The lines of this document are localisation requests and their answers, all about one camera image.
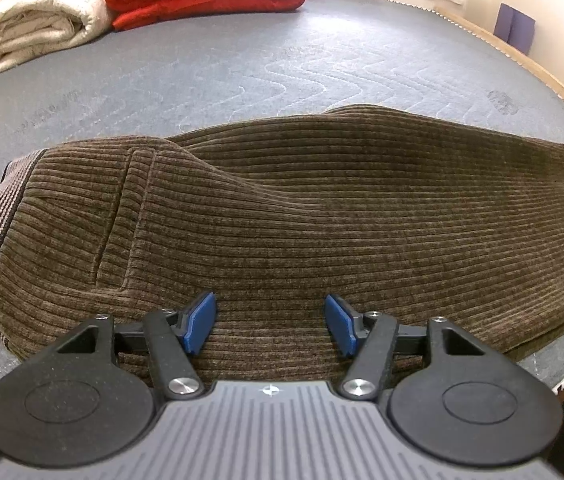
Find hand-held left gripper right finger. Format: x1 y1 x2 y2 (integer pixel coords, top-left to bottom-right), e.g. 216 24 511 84
324 294 492 402

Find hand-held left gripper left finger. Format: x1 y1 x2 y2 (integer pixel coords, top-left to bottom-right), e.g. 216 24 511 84
54 291 218 401

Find brown corduroy pants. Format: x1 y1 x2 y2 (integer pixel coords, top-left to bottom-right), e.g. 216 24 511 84
0 104 564 392

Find cream folded blanket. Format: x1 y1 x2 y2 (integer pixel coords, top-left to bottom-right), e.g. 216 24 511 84
0 0 115 76

